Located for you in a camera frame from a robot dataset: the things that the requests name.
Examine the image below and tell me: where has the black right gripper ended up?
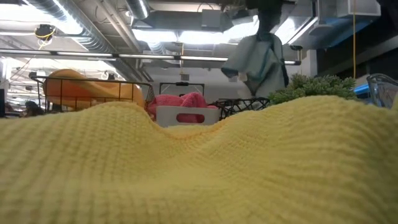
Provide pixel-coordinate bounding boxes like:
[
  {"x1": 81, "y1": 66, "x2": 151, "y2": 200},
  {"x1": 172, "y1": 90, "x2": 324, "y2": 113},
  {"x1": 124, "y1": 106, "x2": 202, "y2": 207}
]
[{"x1": 244, "y1": 0, "x2": 284, "y2": 37}]

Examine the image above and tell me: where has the grey towel with teal edge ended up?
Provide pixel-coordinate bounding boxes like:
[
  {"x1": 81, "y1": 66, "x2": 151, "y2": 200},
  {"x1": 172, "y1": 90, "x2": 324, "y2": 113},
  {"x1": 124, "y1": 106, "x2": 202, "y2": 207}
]
[{"x1": 220, "y1": 32, "x2": 290, "y2": 98}]

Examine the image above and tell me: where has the pink microfiber towel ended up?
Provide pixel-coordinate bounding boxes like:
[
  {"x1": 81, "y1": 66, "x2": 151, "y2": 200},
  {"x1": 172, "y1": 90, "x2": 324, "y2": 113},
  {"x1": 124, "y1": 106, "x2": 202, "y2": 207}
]
[
  {"x1": 178, "y1": 91, "x2": 218, "y2": 110},
  {"x1": 146, "y1": 94, "x2": 184, "y2": 122}
]

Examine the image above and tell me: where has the large orange microfiber towel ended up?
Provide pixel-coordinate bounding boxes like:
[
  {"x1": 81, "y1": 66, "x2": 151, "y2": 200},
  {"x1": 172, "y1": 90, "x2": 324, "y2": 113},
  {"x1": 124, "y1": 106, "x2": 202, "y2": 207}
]
[{"x1": 86, "y1": 82, "x2": 146, "y2": 109}]

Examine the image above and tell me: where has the yellow microfiber towel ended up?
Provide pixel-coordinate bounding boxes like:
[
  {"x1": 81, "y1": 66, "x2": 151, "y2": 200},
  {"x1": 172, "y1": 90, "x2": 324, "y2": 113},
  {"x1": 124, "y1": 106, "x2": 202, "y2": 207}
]
[{"x1": 0, "y1": 95, "x2": 398, "y2": 224}]

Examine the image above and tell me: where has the grey ceiling box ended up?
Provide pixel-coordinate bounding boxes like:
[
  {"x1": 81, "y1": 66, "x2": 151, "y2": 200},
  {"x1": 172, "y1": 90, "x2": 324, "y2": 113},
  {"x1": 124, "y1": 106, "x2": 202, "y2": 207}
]
[{"x1": 201, "y1": 9, "x2": 222, "y2": 29}]

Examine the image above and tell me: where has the green succulent plant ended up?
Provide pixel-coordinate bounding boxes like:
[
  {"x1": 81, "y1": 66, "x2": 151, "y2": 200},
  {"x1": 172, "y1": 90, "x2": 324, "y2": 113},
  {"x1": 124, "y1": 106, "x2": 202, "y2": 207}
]
[{"x1": 267, "y1": 73, "x2": 358, "y2": 106}]

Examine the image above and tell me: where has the white ceiling unit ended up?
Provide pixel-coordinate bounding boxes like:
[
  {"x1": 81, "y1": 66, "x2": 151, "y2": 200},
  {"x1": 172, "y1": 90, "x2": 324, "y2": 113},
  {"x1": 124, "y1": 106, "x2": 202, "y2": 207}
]
[{"x1": 336, "y1": 0, "x2": 382, "y2": 18}]

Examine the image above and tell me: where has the long ceiling light bar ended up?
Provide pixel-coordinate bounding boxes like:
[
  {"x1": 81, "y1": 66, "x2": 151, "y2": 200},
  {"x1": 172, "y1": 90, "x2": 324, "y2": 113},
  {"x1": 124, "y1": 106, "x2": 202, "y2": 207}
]
[{"x1": 0, "y1": 48, "x2": 302, "y2": 66}]

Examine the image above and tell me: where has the clear plastic container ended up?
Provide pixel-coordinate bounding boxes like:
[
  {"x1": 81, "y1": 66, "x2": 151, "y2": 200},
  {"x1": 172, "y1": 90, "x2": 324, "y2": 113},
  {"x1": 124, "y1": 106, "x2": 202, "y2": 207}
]
[{"x1": 366, "y1": 73, "x2": 398, "y2": 110}]

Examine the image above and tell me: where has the white plastic bin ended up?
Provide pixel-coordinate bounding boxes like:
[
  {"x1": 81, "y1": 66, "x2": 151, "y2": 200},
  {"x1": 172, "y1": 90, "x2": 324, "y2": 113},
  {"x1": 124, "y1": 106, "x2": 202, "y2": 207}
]
[{"x1": 155, "y1": 105, "x2": 221, "y2": 128}]

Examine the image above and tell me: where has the sheet metal ceiling duct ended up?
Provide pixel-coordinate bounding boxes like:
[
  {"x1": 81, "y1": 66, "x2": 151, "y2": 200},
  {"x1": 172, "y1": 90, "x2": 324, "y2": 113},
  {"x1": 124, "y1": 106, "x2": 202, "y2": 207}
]
[{"x1": 273, "y1": 2, "x2": 320, "y2": 46}]

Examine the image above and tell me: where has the blue ceiling duct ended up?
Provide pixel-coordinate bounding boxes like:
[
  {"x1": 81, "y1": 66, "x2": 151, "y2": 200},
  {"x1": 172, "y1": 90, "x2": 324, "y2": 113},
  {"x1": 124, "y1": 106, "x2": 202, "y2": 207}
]
[{"x1": 317, "y1": 15, "x2": 379, "y2": 46}]

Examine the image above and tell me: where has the yellow hanging cord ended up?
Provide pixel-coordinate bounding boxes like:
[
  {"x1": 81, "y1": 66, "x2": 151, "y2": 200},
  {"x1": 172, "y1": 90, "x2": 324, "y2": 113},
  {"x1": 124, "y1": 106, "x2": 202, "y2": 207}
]
[{"x1": 352, "y1": 0, "x2": 357, "y2": 79}]

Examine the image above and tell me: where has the black wire basket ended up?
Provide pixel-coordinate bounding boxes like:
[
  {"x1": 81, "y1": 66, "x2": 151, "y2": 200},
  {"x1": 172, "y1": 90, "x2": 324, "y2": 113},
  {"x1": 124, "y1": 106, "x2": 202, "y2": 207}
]
[
  {"x1": 208, "y1": 96, "x2": 272, "y2": 121},
  {"x1": 30, "y1": 75, "x2": 155, "y2": 113}
]

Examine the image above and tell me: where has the grey rectangular ceiling duct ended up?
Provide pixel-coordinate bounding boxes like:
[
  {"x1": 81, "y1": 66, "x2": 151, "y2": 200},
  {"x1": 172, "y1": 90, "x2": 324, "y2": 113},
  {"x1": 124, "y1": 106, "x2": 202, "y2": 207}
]
[{"x1": 132, "y1": 11, "x2": 234, "y2": 32}]

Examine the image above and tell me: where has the silver spiral air duct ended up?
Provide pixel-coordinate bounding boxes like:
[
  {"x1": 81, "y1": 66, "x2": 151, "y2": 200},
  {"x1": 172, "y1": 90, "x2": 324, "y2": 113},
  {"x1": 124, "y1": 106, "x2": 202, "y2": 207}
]
[
  {"x1": 26, "y1": 0, "x2": 153, "y2": 82},
  {"x1": 126, "y1": 0, "x2": 150, "y2": 20}
]

